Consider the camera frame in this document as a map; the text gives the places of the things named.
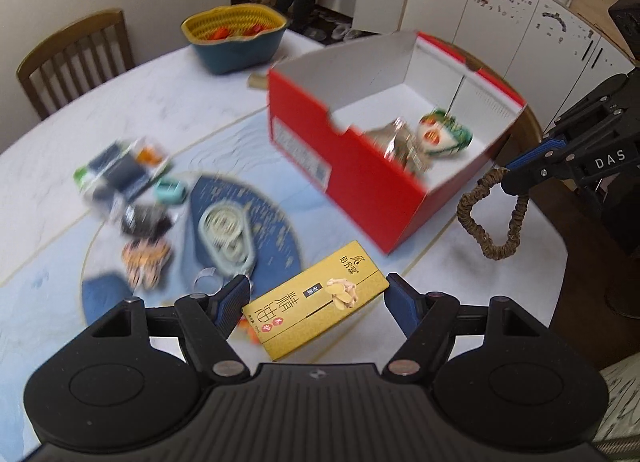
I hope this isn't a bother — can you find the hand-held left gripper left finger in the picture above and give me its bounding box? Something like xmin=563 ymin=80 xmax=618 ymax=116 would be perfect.
xmin=87 ymin=273 xmax=252 ymax=384

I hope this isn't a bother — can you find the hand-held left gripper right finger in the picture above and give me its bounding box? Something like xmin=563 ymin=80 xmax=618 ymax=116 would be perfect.
xmin=382 ymin=271 xmax=549 ymax=383

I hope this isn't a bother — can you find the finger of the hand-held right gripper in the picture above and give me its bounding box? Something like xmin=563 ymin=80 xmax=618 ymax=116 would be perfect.
xmin=544 ymin=72 xmax=640 ymax=142
xmin=501 ymin=111 xmax=627 ymax=196

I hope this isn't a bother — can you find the yellow rectangular carton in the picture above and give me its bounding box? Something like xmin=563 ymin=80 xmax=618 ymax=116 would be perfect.
xmin=241 ymin=240 xmax=390 ymax=362

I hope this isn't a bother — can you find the brown hair tie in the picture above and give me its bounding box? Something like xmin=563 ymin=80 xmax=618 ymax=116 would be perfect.
xmin=457 ymin=168 xmax=530 ymax=261

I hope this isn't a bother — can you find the clear bag of black beads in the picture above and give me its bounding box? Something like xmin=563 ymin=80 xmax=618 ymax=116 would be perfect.
xmin=120 ymin=204 xmax=174 ymax=239

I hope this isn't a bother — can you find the red cardboard box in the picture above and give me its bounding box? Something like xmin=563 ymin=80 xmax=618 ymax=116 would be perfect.
xmin=267 ymin=31 xmax=528 ymax=256

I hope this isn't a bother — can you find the wooden chair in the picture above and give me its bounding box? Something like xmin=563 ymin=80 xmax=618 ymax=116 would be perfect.
xmin=517 ymin=102 xmax=548 ymax=148
xmin=16 ymin=9 xmax=135 ymax=119

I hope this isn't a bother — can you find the small orange packet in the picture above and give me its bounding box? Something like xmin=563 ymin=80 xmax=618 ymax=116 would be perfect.
xmin=238 ymin=317 xmax=261 ymax=346

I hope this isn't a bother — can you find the green red white plush toy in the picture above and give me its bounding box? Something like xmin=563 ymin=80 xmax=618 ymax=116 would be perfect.
xmin=416 ymin=79 xmax=474 ymax=159

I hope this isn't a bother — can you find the orange striped packet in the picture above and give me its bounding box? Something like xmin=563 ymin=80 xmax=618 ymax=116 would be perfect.
xmin=121 ymin=237 xmax=174 ymax=289

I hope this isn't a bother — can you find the white sticker-covered cabinet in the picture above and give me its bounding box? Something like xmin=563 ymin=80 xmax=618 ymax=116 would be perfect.
xmin=400 ymin=0 xmax=640 ymax=143

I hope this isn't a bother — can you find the small teal case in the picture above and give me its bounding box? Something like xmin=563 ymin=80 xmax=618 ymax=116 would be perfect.
xmin=155 ymin=179 xmax=190 ymax=206

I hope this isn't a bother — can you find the clear plastic bead bag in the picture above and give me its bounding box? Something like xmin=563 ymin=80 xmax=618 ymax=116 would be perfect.
xmin=362 ymin=117 xmax=434 ymax=176

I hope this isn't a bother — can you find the blue printed table mat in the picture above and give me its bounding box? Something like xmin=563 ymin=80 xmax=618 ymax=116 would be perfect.
xmin=0 ymin=109 xmax=566 ymax=443

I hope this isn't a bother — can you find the dark packet with orange print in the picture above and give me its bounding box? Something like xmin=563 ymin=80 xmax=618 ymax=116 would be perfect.
xmin=74 ymin=139 xmax=173 ymax=206

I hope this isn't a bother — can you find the beige textured cloth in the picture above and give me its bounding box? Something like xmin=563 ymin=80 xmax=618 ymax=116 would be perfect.
xmin=599 ymin=359 xmax=640 ymax=443

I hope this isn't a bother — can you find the blue plastic basin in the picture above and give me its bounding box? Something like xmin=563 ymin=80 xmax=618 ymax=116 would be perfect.
xmin=187 ymin=24 xmax=289 ymax=76

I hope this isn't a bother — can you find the heap of strawberries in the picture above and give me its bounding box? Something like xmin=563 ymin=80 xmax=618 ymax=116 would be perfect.
xmin=207 ymin=24 xmax=266 ymax=40

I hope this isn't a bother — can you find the yellow colander basket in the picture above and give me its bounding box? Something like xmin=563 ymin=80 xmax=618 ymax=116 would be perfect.
xmin=181 ymin=4 xmax=288 ymax=44

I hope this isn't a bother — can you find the clear plastic ring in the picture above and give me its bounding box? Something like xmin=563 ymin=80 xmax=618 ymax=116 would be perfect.
xmin=193 ymin=267 xmax=224 ymax=296

